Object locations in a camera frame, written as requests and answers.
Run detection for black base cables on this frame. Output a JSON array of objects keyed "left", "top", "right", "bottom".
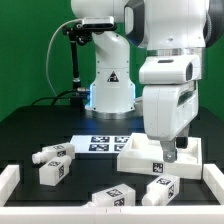
[{"left": 31, "top": 87, "right": 92, "bottom": 107}]

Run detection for grey camera on stand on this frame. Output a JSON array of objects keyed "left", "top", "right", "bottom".
[{"left": 81, "top": 16, "right": 116, "bottom": 31}]

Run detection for grey camera cable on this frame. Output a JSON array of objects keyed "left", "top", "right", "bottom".
[{"left": 45, "top": 18, "right": 83, "bottom": 98}]

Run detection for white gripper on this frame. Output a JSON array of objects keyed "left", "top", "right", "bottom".
[{"left": 139, "top": 54, "right": 201, "bottom": 163}]

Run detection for white U-shaped fence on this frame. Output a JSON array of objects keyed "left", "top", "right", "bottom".
[{"left": 0, "top": 164, "right": 224, "bottom": 224}]

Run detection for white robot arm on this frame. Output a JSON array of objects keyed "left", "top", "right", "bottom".
[{"left": 71, "top": 0, "right": 210, "bottom": 162}]

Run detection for black camera stand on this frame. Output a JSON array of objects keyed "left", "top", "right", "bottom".
[{"left": 62, "top": 24, "right": 92, "bottom": 107}]

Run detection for white square tabletop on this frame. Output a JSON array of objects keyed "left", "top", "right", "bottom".
[{"left": 117, "top": 133, "right": 202, "bottom": 180}]

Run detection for white marker tag sheet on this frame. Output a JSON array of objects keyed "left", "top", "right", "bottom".
[{"left": 70, "top": 135, "right": 129, "bottom": 153}]

